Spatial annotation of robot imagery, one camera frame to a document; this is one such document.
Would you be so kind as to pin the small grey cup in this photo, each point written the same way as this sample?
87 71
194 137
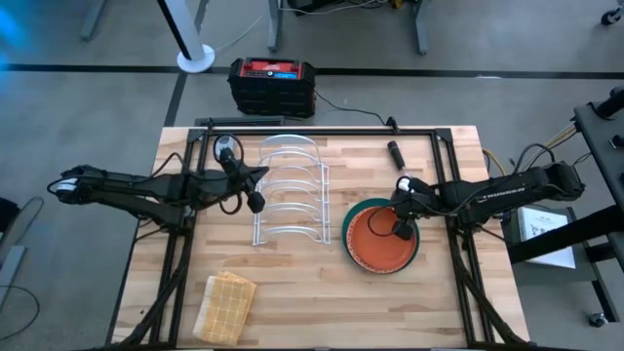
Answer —
223 142

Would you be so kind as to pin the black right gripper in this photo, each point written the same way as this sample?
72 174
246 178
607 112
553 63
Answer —
419 200

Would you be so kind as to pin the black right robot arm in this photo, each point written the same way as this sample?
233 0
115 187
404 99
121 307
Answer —
507 187

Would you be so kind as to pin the black bar behind table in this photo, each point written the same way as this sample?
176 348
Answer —
244 121

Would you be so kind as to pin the red and black power station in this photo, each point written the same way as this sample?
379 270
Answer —
270 97

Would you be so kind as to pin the grey desk leg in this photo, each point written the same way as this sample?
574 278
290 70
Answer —
92 19
275 29
202 14
422 29

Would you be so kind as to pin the black aluminium table frame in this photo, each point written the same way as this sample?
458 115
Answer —
195 135

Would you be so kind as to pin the black caster wheel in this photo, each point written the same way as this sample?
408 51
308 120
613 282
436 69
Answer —
597 320
610 17

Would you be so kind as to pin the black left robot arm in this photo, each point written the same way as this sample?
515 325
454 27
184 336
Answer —
146 187

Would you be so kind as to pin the yellow checked cloth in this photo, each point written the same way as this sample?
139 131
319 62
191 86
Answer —
224 309

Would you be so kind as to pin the white paper booklet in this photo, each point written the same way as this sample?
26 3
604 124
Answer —
541 229

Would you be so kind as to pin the grey box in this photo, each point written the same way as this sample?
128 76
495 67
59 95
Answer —
551 277

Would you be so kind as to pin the plain orange plate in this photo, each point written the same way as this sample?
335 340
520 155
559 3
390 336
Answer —
385 248

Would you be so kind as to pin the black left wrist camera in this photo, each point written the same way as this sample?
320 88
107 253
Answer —
256 202

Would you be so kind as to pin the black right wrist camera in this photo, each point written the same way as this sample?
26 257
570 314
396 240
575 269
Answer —
404 230

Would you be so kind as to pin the green plate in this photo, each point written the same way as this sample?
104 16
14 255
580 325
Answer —
352 211

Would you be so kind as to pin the black equipment cart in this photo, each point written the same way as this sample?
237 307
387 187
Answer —
599 141

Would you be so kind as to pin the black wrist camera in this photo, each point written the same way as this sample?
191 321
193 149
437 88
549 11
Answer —
404 230
256 202

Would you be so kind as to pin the white tower fan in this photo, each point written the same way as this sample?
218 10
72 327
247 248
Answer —
195 61

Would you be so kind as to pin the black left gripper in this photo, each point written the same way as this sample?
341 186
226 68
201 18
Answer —
231 178

